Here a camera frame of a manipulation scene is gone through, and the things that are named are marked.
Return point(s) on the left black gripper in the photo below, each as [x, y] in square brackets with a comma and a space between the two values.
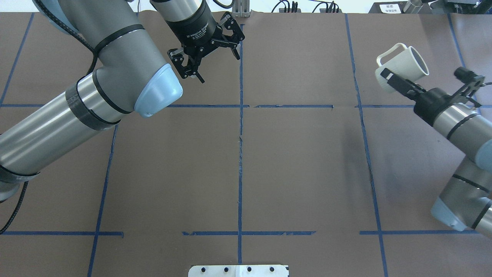
[191, 29]

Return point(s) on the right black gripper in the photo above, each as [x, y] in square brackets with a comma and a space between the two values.
[429, 102]

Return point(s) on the white ribbed HOME mug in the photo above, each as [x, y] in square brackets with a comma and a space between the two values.
[408, 64]

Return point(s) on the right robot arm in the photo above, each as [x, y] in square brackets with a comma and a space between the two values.
[464, 202]

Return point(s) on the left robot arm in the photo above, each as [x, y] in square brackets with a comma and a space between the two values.
[134, 76]

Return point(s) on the steel cylinder cup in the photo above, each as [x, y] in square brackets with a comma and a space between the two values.
[413, 6]

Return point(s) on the black box with white label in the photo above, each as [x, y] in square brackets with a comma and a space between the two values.
[392, 7]

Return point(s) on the aluminium profile post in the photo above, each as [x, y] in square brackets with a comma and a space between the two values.
[241, 8]

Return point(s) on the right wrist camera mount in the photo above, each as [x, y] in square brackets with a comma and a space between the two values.
[472, 83]

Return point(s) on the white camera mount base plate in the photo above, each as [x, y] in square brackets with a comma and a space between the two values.
[262, 270]

